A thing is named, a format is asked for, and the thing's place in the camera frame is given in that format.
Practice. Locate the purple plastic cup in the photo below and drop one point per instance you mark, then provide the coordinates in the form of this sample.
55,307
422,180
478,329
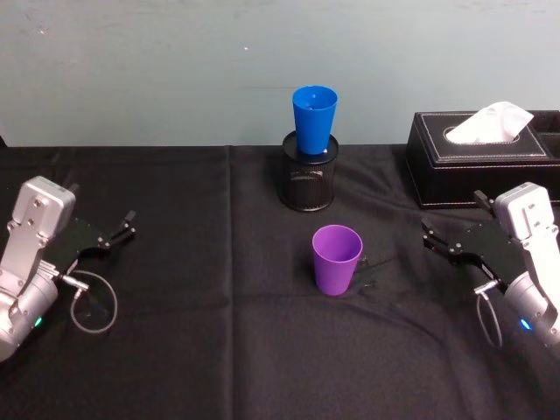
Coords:
333,271

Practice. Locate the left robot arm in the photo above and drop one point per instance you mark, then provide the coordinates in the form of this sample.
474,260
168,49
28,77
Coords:
30,245

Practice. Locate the black mesh pen holder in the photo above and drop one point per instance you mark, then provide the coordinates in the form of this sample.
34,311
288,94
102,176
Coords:
306,188

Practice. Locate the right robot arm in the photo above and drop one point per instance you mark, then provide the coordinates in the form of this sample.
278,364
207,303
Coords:
531,262

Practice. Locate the white tissue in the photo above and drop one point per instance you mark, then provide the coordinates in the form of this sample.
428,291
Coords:
490,124

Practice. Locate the black tablecloth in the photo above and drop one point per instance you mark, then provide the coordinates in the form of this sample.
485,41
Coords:
210,359

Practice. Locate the blue plastic cup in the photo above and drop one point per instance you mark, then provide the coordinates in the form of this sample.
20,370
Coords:
311,127

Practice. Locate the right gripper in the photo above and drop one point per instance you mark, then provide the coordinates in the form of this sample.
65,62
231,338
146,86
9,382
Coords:
492,249

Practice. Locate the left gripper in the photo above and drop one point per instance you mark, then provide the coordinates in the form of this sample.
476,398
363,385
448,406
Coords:
79,238

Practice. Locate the black leather tissue box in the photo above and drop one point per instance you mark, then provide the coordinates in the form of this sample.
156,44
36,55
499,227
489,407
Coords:
477,175

